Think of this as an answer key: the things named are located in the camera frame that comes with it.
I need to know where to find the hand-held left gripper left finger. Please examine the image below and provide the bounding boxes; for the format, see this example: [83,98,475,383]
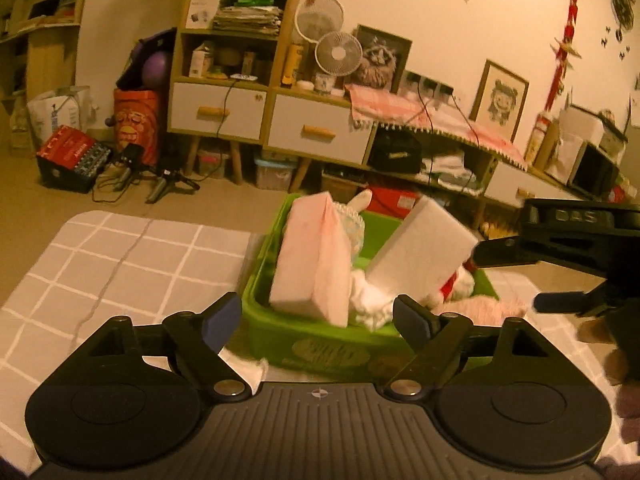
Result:
[82,291,252,402]

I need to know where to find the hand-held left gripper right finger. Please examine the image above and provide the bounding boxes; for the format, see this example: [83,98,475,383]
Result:
[384,294,561,402]

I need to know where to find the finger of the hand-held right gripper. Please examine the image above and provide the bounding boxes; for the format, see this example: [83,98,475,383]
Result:
[532,282,609,317]
[472,236,542,269]

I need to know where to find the white cloth glove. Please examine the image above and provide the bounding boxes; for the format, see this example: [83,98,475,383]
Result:
[349,269,398,332]

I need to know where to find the red and white plush toy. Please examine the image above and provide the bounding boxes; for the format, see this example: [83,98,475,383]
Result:
[420,255,476,308]

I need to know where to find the pink fluffy plush toy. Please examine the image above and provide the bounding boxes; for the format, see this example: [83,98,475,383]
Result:
[440,295,531,332]

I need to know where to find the green plastic bin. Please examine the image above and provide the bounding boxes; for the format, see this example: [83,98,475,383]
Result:
[241,192,501,374]

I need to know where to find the white foam block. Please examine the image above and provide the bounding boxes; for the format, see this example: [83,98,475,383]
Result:
[366,195,480,303]

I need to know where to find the pink foam block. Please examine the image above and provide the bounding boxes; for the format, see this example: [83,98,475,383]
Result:
[268,191,353,328]

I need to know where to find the plush doll with blue dress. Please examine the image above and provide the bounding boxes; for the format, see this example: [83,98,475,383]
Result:
[332,187,375,271]

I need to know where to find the egg carton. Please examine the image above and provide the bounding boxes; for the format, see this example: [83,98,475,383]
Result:
[480,216,523,239]

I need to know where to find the microwave oven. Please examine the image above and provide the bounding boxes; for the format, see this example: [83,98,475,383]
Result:
[567,142,621,198]

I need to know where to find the folded white clothes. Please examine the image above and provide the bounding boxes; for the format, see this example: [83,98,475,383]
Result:
[422,155,483,193]

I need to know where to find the white cardboard box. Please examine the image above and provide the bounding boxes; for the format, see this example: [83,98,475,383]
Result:
[560,105,626,143]

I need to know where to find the grey checked blanket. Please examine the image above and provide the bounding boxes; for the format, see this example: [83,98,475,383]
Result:
[0,210,640,461]

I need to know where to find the red flat box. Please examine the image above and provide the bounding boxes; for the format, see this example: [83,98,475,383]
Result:
[367,187,421,218]

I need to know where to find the black box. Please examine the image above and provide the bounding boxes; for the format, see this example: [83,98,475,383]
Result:
[372,130,423,173]

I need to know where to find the black tripod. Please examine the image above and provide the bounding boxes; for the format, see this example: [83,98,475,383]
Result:
[97,144,201,204]

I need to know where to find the framed cartoon picture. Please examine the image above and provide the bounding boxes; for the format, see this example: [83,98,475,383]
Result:
[470,60,530,143]

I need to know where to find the clear storage box blue lid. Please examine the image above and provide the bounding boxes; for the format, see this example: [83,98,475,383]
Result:
[254,157,298,192]

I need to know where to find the small clear storage box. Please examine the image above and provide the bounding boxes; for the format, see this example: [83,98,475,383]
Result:
[197,152,233,178]

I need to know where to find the pink fringed cloth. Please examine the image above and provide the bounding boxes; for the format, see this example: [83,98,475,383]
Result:
[346,84,528,168]

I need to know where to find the low wooden drawer cabinet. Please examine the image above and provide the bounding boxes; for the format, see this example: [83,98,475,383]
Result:
[262,87,379,193]

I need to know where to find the orange printed bag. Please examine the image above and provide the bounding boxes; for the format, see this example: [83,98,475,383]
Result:
[112,87,163,166]

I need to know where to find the tall wooden shelf cabinet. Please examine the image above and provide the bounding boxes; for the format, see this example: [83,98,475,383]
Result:
[167,0,301,184]

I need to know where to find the red equipment box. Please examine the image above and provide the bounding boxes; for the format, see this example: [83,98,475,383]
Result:
[36,125,111,193]

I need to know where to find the small white desk fan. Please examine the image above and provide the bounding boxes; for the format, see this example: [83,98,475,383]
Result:
[315,31,362,96]

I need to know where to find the purple ball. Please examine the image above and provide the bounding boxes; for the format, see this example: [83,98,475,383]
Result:
[141,51,173,86]

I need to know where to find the white carton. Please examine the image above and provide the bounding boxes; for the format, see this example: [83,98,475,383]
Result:
[190,42,216,78]

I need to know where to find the white plastic bag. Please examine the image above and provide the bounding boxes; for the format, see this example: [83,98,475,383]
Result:
[27,86,93,136]

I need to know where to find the yellow spray can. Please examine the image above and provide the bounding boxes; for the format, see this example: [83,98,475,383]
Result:
[282,42,303,86]

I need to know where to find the dark purple board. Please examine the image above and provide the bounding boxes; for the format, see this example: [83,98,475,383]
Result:
[116,27,178,88]

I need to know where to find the large white fan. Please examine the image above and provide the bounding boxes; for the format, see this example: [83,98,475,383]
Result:
[295,0,346,43]

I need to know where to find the stack of papers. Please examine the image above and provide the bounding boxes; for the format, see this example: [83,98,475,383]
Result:
[214,5,281,36]

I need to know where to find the white product box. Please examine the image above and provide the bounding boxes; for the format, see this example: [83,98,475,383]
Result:
[186,0,221,29]

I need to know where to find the red hanging wall decoration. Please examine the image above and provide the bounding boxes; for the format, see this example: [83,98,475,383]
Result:
[547,0,583,111]

